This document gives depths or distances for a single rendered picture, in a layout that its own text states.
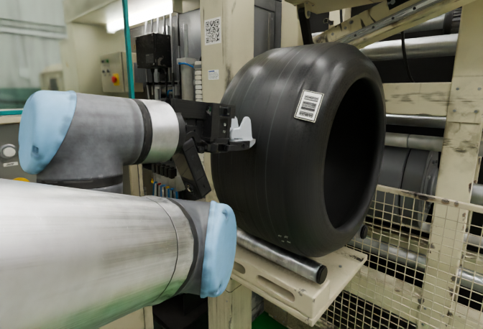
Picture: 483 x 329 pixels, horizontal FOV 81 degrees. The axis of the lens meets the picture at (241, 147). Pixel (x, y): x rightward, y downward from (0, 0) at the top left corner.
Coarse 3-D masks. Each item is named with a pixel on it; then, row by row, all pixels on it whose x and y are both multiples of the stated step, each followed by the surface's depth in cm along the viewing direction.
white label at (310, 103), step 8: (304, 96) 54; (312, 96) 54; (320, 96) 54; (304, 104) 54; (312, 104) 54; (320, 104) 53; (296, 112) 54; (304, 112) 53; (312, 112) 53; (312, 120) 53
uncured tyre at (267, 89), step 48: (288, 48) 70; (336, 48) 63; (240, 96) 64; (288, 96) 56; (336, 96) 58; (384, 96) 82; (288, 144) 54; (336, 144) 102; (384, 144) 88; (240, 192) 63; (288, 192) 55; (336, 192) 97; (336, 240) 69
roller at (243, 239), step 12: (240, 228) 86; (240, 240) 82; (252, 240) 80; (264, 252) 76; (276, 252) 74; (288, 252) 73; (288, 264) 71; (300, 264) 69; (312, 264) 68; (312, 276) 67; (324, 276) 68
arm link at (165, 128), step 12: (156, 108) 38; (168, 108) 39; (156, 120) 37; (168, 120) 38; (156, 132) 36; (168, 132) 38; (156, 144) 37; (168, 144) 38; (156, 156) 38; (168, 156) 40
